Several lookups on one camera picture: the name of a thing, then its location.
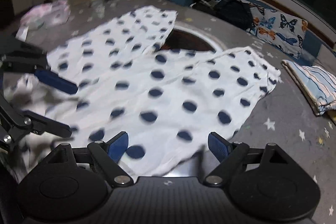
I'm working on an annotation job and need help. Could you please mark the folded blue striped cloth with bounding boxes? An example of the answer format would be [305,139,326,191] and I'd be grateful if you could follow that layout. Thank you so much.
[281,60,335,116]

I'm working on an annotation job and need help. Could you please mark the dark navy backpack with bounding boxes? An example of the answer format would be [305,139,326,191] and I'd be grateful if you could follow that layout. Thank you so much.
[192,0,254,30]

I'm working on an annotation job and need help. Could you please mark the round induction cooker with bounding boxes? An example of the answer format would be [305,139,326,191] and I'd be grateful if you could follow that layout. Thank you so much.
[160,21,227,52]

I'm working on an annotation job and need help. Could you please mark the butterfly print pillow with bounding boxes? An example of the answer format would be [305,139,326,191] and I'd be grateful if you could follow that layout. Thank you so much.
[248,3,308,59]

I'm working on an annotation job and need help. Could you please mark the blue sofa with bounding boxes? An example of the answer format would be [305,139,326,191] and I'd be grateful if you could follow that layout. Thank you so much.
[167,0,335,57]

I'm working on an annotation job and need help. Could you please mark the white navy polka-dot garment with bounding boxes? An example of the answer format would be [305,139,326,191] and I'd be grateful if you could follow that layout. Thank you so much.
[10,5,281,177]

